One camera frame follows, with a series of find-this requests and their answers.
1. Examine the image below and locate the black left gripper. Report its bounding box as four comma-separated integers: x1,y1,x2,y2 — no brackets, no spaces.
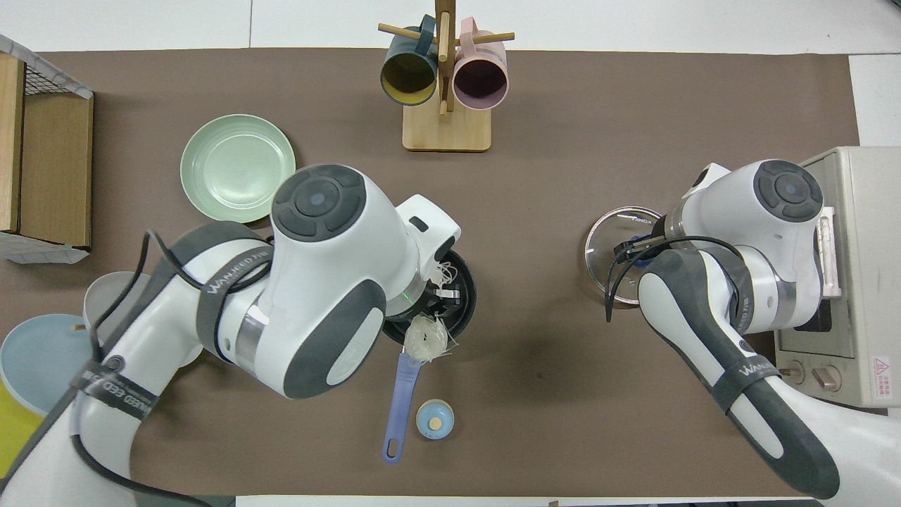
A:
421,248,468,319

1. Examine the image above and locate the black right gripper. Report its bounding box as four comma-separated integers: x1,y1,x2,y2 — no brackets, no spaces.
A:
613,237,665,268

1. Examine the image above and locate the glass lid blue knob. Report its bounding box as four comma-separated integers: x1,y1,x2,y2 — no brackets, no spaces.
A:
585,206,667,306

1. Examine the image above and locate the white vermicelli bundle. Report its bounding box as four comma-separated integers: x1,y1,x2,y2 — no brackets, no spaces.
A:
403,261,453,365

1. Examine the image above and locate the light green plate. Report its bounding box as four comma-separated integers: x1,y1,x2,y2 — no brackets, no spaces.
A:
180,114,297,225

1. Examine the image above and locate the grey plate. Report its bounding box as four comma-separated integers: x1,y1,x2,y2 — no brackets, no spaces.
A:
83,271,154,347

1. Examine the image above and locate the light blue plate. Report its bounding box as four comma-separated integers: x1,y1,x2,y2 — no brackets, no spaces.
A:
0,313,97,416

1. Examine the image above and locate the yellow plate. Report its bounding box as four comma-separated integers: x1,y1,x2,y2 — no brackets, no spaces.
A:
0,384,47,480

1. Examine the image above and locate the brown table mat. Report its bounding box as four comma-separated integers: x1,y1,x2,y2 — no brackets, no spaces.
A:
0,48,861,497

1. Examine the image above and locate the wooden mug tree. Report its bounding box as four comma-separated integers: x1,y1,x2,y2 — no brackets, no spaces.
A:
378,0,515,153

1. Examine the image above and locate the pink mug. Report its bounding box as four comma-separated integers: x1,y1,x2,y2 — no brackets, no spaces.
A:
453,18,509,111

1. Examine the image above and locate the dark teal mug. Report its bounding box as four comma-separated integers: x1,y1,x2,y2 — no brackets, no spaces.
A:
380,15,439,107

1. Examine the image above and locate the beige toaster oven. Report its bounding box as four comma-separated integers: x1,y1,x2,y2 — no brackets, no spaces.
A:
773,146,901,409

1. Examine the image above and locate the black pot blue handle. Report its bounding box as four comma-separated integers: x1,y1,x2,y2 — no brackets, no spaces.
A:
382,246,477,465

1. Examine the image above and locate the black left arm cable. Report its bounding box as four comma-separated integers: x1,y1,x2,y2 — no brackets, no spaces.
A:
70,229,215,507

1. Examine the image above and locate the wooden crate with wire mesh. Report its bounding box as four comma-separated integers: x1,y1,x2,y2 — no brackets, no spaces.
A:
0,34,94,265

